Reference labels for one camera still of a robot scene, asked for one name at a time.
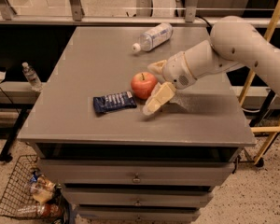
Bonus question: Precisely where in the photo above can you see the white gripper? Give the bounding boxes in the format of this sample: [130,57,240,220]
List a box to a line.
[143,51,196,116]

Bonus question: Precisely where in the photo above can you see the red apple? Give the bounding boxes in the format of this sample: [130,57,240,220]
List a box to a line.
[131,72,158,100]

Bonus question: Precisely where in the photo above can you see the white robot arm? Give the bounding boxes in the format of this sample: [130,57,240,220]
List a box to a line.
[143,16,280,115]

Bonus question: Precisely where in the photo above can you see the blue rxbar wrapper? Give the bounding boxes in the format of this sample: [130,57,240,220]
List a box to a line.
[92,91,137,114]

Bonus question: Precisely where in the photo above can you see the clear plastic water bottle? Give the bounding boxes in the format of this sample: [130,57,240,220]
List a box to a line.
[132,23,173,52]

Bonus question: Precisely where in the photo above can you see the grey drawer cabinet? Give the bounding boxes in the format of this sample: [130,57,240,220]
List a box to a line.
[19,27,256,223]

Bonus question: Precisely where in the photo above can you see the small upright water bottle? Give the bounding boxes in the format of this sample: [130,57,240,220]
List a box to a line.
[22,63,42,92]

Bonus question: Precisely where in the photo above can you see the grey side bench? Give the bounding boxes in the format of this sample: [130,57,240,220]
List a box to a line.
[0,81,40,104]

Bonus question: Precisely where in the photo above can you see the snack bag in basket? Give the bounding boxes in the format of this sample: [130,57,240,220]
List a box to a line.
[25,175,56,203]

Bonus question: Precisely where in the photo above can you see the red bottle in basket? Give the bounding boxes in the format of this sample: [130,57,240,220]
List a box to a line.
[16,203,63,218]

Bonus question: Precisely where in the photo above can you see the yellow wooden ladder frame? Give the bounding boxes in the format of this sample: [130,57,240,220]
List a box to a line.
[244,0,280,167]

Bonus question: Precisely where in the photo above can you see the black wire basket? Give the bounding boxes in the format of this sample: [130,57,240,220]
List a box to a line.
[0,155,69,224]

